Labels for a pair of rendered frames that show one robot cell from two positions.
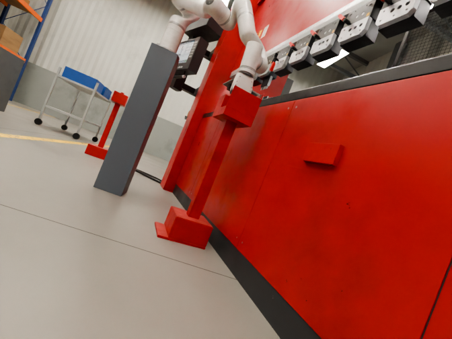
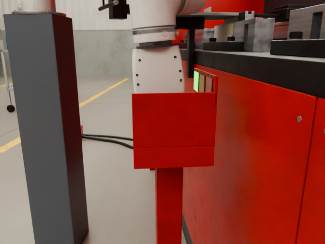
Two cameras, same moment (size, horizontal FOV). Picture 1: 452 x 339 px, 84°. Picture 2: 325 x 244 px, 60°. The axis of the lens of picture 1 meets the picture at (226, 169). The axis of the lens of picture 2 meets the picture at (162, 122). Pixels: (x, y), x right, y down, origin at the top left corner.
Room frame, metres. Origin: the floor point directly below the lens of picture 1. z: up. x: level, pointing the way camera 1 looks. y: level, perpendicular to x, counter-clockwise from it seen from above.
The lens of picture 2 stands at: (0.73, -0.08, 0.90)
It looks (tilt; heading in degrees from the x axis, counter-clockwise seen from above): 15 degrees down; 15
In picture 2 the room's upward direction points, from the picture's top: straight up
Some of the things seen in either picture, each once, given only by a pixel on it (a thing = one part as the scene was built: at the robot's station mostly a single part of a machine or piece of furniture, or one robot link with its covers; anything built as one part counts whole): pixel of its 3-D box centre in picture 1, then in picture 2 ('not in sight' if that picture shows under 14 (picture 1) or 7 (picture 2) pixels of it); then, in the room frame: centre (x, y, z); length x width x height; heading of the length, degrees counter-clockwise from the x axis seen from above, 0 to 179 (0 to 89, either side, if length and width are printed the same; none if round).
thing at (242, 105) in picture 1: (237, 105); (169, 112); (1.33, 0.07, 0.75); 0.20 x 0.16 x 0.18; 20
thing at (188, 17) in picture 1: (185, 15); not in sight; (1.74, 0.65, 1.30); 0.19 x 0.12 x 0.24; 143
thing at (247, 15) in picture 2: not in sight; (237, 18); (1.83, -0.05, 0.98); 0.20 x 0.03 x 0.03; 23
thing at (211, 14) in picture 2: (243, 90); (194, 16); (1.81, 0.10, 1.00); 0.26 x 0.18 x 0.01; 113
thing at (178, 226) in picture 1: (182, 225); not in sight; (1.32, 0.10, 0.06); 0.25 x 0.20 x 0.12; 110
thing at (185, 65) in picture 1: (187, 57); not in sight; (2.78, 0.85, 1.42); 0.45 x 0.12 x 0.36; 42
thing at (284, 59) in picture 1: (286, 60); not in sight; (1.71, -0.10, 1.26); 0.15 x 0.09 x 0.17; 23
